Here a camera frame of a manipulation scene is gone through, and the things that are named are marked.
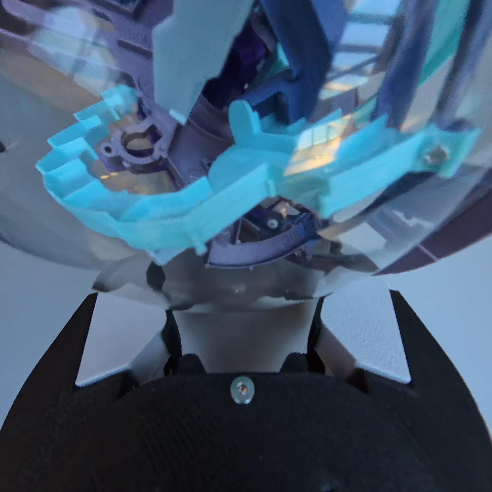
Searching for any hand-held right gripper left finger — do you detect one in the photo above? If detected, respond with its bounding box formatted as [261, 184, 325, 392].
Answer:
[75, 291, 182, 387]

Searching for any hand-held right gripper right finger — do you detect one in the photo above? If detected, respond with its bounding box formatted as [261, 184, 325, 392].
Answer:
[307, 288, 412, 385]

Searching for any clear plastic maze ball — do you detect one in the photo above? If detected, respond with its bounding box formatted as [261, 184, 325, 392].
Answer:
[0, 0, 492, 310]

